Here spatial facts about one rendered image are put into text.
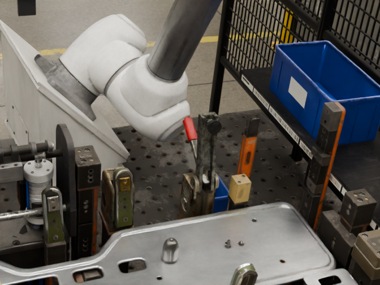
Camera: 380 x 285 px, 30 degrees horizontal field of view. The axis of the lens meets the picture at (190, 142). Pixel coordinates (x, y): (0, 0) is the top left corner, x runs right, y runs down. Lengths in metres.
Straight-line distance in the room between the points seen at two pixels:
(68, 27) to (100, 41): 2.69
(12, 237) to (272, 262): 0.53
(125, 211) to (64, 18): 3.38
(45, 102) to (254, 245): 0.72
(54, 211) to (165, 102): 0.55
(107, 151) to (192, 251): 0.69
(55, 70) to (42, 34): 2.57
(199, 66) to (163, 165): 2.16
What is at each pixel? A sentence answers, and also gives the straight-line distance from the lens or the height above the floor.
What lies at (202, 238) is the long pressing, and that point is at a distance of 1.46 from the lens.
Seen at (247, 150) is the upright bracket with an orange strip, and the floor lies 1.12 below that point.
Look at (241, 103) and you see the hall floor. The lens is 3.95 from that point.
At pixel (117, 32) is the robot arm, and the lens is 1.96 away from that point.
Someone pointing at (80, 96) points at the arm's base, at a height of 0.96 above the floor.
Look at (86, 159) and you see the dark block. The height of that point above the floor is 1.12.
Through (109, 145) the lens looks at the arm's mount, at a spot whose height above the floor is 0.82.
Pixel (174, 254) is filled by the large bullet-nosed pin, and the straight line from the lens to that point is 1.39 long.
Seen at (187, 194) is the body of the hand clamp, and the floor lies 1.02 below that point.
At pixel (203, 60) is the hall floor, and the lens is 4.35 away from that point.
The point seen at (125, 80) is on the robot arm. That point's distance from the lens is 1.89.
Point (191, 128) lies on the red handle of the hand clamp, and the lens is 1.54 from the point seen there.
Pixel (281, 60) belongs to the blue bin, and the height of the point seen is 1.13.
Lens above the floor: 1.96
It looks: 33 degrees down
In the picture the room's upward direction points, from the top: 7 degrees clockwise
